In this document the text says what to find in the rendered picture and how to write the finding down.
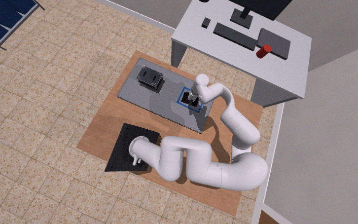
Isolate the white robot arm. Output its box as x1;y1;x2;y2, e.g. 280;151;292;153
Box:
129;74;268;191

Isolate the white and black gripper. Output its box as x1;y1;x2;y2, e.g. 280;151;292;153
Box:
187;91;198;106

